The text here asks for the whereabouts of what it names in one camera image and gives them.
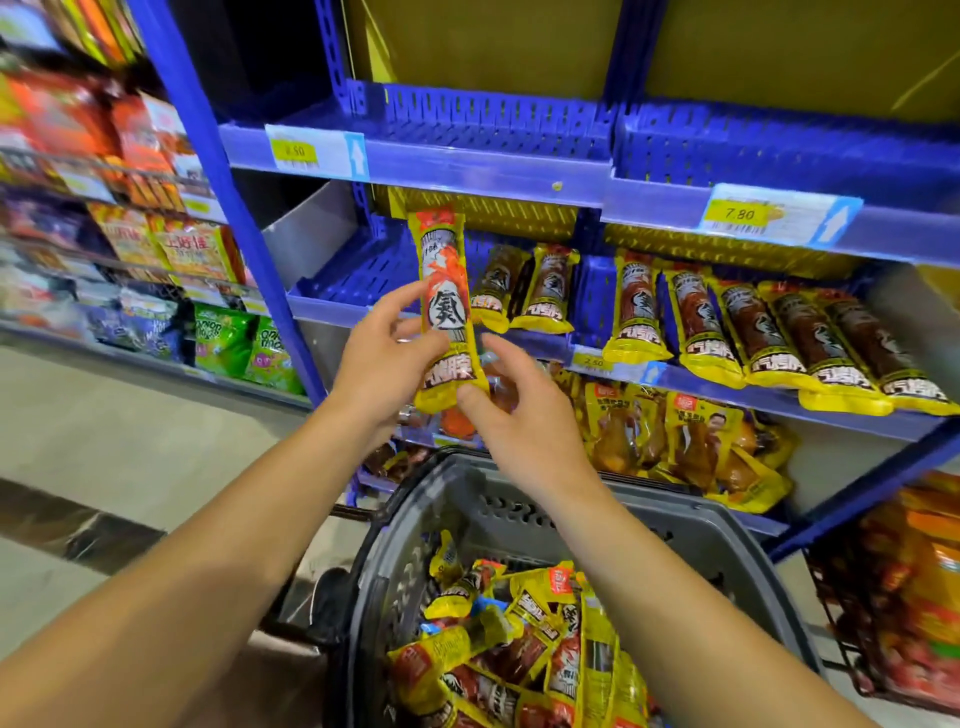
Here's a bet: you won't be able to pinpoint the small blue price label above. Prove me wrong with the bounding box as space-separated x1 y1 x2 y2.
568 348 670 388

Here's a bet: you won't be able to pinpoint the shelves of assorted snack bags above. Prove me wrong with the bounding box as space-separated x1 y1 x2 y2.
0 0 271 361

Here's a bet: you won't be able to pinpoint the person's right hand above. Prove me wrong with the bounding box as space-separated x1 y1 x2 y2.
456 333 603 505

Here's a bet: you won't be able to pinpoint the green snack bag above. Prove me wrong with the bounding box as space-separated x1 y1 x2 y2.
193 303 258 378
244 315 306 397

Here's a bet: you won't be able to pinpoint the blue plastic shelf tray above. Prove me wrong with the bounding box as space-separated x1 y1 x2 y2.
346 78 618 163
613 99 960 217

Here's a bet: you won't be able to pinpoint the white price label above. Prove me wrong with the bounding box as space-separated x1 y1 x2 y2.
696 183 865 251
264 123 371 183

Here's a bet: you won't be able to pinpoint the person's left forearm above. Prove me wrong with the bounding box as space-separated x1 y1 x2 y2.
0 396 391 728

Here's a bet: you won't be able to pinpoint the grey plastic shopping basket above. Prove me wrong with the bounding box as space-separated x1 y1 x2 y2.
330 448 825 728

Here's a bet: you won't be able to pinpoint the person's right forearm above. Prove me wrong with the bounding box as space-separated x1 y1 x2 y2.
551 480 880 728

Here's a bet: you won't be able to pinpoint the person's left hand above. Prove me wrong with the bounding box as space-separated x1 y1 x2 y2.
326 280 452 453

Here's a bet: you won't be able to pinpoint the pile of red orange packets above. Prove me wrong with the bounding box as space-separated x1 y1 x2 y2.
825 470 960 710

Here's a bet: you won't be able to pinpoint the pile of chicken leg packets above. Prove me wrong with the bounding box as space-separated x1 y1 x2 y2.
364 361 800 516

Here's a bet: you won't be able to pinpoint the blue metal shelf rack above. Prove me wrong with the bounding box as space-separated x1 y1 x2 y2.
126 0 960 564

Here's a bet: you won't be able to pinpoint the orange-topped yellow snack packet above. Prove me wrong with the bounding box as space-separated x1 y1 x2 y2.
407 205 490 415

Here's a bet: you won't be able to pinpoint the black basket wheel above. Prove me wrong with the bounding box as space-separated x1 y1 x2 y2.
309 567 355 648

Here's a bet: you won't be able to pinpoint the row of yellow meat packets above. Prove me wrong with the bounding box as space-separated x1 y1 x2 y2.
470 243 960 418

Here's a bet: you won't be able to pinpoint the black wire basket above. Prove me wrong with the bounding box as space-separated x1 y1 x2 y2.
804 525 960 717

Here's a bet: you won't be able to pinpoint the pile of yellow packets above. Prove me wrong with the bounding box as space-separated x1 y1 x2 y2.
386 529 661 728

